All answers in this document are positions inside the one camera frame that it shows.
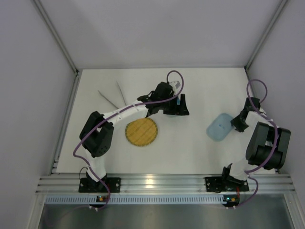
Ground light blue lunch box lid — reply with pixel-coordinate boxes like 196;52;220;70
206;113;233;142

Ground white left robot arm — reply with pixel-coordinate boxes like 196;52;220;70
80;81;189;188

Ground aluminium frame post left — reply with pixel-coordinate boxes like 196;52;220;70
31;0;80;74

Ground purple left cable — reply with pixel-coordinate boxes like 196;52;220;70
72;70;184;210

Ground aluminium frame post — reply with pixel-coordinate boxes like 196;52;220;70
31;0;80;74
244;0;290;73

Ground round bamboo plate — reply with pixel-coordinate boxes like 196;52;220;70
125;118;158;147

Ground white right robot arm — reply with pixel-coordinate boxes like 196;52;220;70
221;97;291;187

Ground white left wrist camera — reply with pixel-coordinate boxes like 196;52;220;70
169;81;181;94

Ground metal serving tongs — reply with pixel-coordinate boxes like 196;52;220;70
97;80;127;109

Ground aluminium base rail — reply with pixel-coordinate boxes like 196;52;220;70
35;174;295;195

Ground slotted cable duct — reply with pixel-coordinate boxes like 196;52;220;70
45;194;238;206

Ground aluminium frame post right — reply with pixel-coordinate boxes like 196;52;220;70
244;0;290;73

